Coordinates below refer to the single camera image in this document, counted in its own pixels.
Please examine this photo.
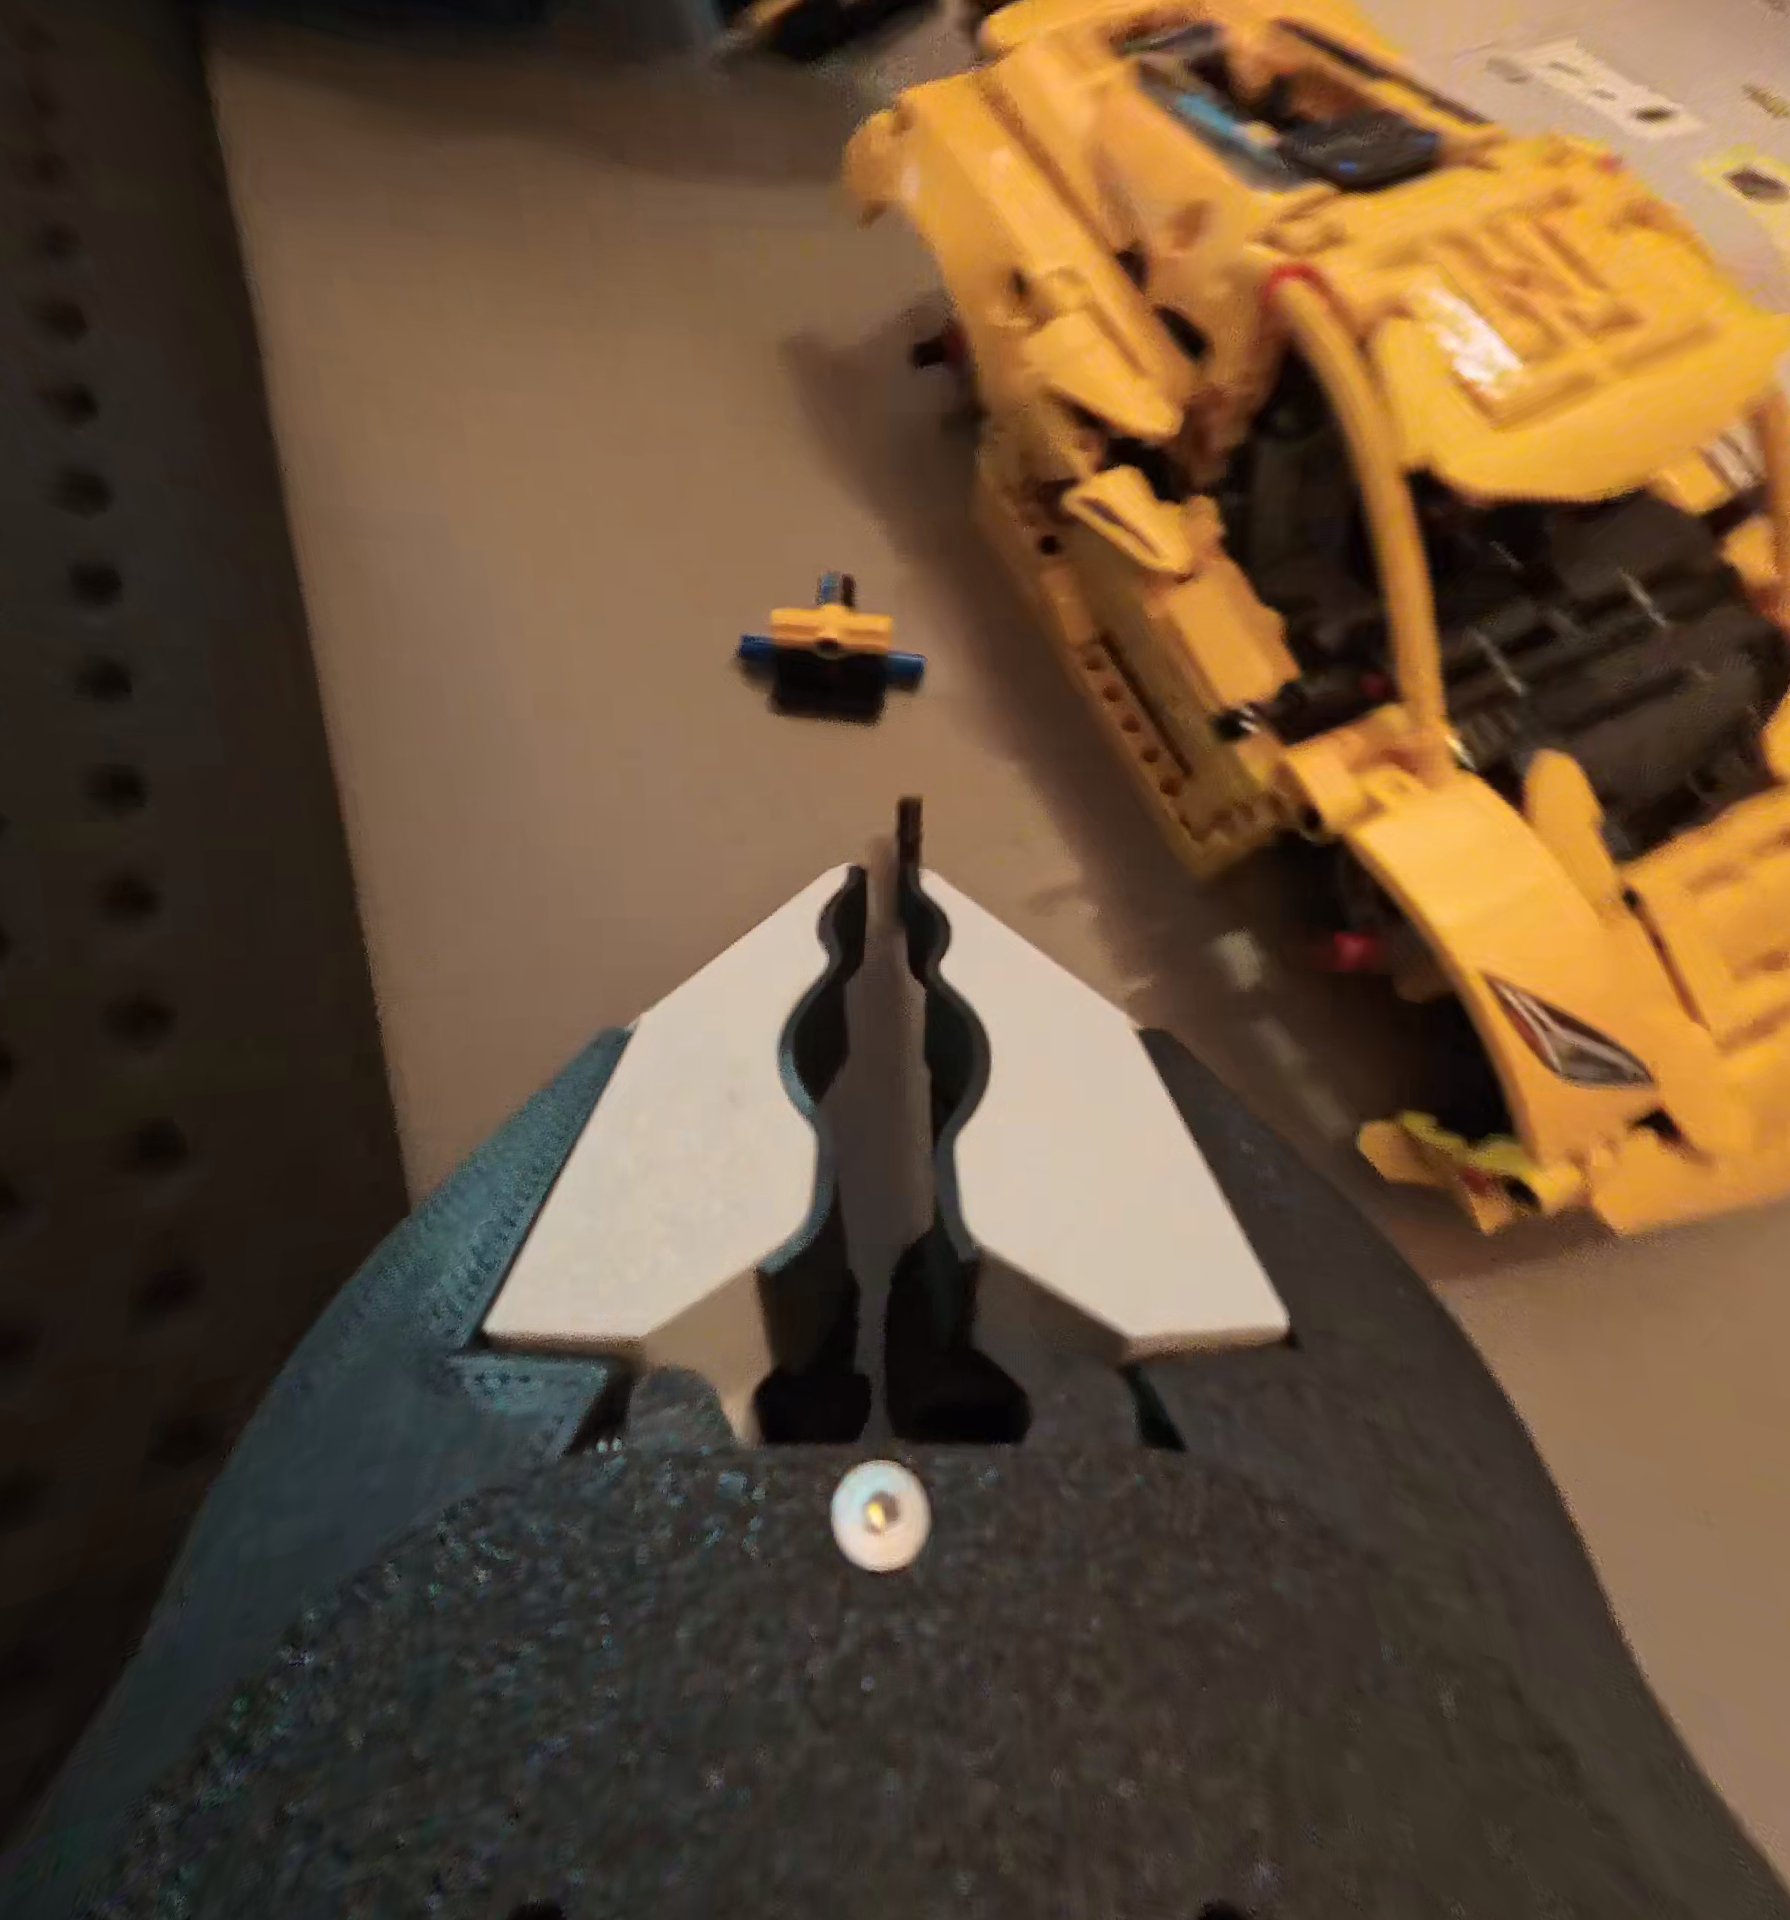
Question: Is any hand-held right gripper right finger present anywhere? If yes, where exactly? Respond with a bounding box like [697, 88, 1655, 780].
[889, 871, 1289, 1443]

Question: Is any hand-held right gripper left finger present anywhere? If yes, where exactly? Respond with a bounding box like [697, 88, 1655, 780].
[484, 864, 875, 1443]

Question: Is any yellow toy brick car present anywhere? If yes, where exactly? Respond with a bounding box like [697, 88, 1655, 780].
[841, 0, 1790, 1242]

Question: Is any small black brick assembly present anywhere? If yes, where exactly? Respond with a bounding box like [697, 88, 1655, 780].
[737, 569, 926, 727]

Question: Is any building instruction booklet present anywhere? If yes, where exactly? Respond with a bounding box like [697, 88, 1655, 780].
[1358, 0, 1790, 327]

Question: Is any grey desk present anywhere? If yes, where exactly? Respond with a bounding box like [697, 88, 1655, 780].
[206, 0, 1790, 1920]

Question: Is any pile of black yellow bricks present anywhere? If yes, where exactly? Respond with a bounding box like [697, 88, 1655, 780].
[706, 0, 969, 64]

